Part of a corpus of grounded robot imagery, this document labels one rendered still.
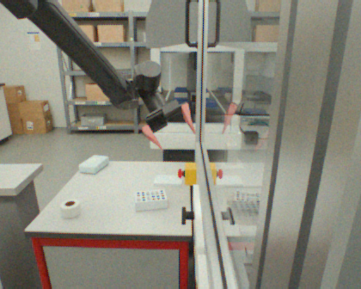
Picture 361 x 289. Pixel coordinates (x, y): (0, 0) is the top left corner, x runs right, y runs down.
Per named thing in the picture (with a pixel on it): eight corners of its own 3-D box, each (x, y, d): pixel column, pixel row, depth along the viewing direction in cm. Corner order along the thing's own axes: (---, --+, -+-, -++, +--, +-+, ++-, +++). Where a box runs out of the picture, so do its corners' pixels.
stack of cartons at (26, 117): (0, 134, 454) (-10, 87, 428) (10, 129, 485) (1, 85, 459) (46, 133, 457) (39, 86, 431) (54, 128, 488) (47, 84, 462)
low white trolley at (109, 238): (58, 372, 111) (23, 230, 87) (100, 265, 170) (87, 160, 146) (188, 377, 109) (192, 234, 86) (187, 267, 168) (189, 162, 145)
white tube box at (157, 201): (135, 211, 99) (135, 202, 97) (135, 199, 107) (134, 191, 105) (167, 207, 101) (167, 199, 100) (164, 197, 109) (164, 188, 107)
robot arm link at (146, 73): (116, 86, 77) (119, 110, 73) (113, 58, 67) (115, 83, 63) (156, 83, 79) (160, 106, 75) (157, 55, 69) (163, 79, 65)
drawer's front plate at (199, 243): (195, 281, 61) (197, 244, 57) (192, 212, 88) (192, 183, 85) (203, 281, 60) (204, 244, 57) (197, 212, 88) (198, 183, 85)
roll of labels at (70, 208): (58, 212, 97) (57, 204, 96) (75, 205, 102) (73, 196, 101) (67, 220, 93) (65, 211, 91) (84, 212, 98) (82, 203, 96)
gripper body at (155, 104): (180, 103, 69) (167, 83, 71) (146, 122, 68) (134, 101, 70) (181, 114, 75) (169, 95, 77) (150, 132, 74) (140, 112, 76)
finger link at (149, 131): (178, 137, 65) (161, 108, 69) (153, 150, 64) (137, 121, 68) (180, 145, 71) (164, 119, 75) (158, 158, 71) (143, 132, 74)
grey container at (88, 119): (81, 126, 453) (79, 116, 448) (86, 121, 482) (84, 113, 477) (103, 126, 455) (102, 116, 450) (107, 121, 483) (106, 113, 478)
